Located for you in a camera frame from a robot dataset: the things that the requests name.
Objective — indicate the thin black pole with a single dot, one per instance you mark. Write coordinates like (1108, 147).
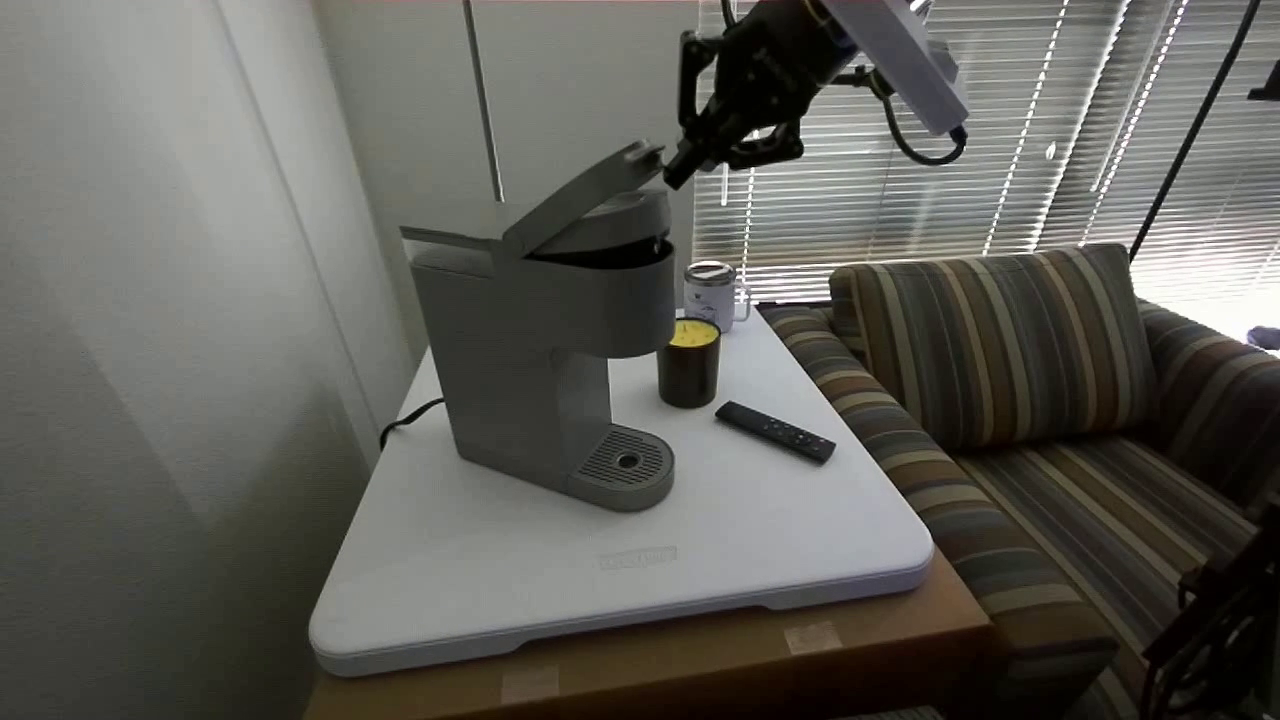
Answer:
(1194, 126)

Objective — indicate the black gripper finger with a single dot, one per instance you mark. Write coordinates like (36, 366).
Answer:
(690, 156)
(764, 147)

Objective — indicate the gray coffee machine lid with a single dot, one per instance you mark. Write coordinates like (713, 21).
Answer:
(584, 201)

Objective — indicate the striped sofa cushion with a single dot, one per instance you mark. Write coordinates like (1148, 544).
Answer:
(1003, 343)

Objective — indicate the white board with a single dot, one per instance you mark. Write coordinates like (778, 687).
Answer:
(641, 544)

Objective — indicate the brown cardboard box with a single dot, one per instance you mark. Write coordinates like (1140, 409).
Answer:
(744, 662)

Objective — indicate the white window blinds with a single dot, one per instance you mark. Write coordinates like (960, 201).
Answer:
(1066, 120)

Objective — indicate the black stand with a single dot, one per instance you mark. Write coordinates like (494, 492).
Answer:
(1221, 627)

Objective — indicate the white mug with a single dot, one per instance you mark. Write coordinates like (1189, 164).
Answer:
(711, 295)

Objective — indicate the black remote control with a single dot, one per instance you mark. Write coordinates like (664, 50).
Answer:
(778, 433)

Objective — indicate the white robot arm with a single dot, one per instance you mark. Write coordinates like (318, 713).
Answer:
(906, 53)

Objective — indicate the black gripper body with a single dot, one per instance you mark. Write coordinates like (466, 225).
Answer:
(764, 64)

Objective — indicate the black jar yellow candle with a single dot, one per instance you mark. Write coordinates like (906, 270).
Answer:
(690, 366)

